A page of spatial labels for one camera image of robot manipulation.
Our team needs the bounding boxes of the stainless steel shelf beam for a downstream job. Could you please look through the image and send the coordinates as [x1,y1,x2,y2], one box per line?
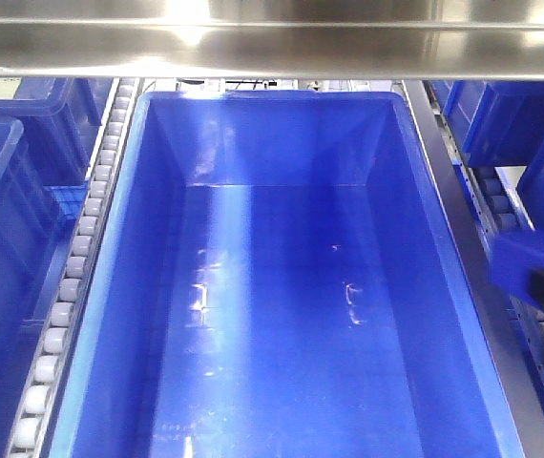
[0,1,544,80]

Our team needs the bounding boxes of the blue bin right neighbour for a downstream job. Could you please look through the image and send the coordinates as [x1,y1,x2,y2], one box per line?
[430,80,544,231]

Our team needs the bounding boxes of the blue bin neighbour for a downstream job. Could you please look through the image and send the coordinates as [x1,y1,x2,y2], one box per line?
[430,80,544,231]
[0,77,113,457]

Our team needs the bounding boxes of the large blue empty bin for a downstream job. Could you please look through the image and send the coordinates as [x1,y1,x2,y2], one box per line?
[50,92,523,457]

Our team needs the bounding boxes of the blue bin left neighbour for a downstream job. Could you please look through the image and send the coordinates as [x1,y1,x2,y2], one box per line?
[0,77,113,457]

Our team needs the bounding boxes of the white roller track left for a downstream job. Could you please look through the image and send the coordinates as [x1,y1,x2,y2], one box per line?
[4,77,144,457]

